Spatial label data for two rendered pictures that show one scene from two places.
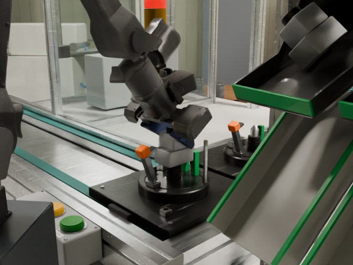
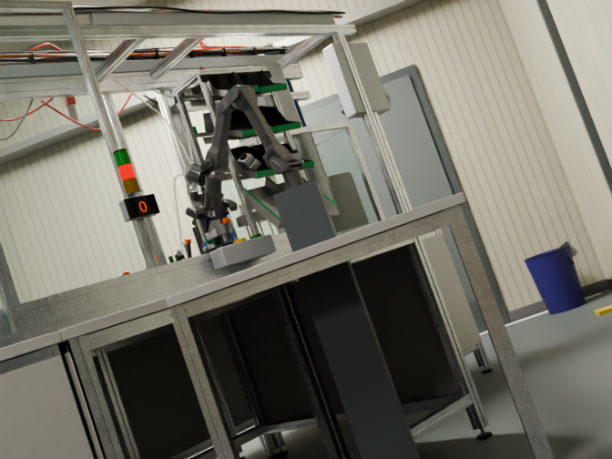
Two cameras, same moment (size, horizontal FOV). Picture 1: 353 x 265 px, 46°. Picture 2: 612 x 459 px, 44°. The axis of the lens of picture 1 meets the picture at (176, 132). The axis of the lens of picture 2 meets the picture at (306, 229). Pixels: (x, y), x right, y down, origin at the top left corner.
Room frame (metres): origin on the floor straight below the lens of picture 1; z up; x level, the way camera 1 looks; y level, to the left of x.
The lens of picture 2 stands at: (0.49, 2.61, 0.74)
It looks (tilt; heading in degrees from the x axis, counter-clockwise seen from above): 5 degrees up; 269
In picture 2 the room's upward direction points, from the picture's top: 19 degrees counter-clockwise
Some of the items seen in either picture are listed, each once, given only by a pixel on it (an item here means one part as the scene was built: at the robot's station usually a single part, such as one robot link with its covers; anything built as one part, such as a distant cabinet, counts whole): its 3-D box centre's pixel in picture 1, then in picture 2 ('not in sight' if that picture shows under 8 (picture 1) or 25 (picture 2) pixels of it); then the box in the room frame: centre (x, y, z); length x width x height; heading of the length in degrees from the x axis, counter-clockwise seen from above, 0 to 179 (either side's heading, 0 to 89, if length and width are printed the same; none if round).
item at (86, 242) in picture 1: (53, 227); (243, 251); (0.67, 0.22, 0.93); 0.21 x 0.07 x 0.06; 43
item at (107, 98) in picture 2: not in sight; (132, 179); (1.17, -1.09, 1.56); 0.04 x 0.04 x 1.39; 43
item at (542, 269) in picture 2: not in sight; (558, 277); (-1.21, -2.96, 0.23); 0.39 x 0.35 x 0.47; 174
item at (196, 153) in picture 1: (195, 163); not in sight; (0.77, -0.04, 1.01); 0.01 x 0.01 x 0.05; 43
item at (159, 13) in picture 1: (155, 20); (131, 186); (0.97, 0.05, 1.29); 0.05 x 0.05 x 0.05
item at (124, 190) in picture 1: (174, 192); not in sight; (0.75, 0.01, 0.96); 0.24 x 0.24 x 0.02; 43
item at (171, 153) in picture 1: (177, 143); (212, 229); (0.76, 0.00, 1.06); 0.08 x 0.04 x 0.07; 133
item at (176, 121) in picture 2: not in sight; (190, 169); (0.91, -1.34, 1.56); 0.09 x 0.04 x 1.39; 43
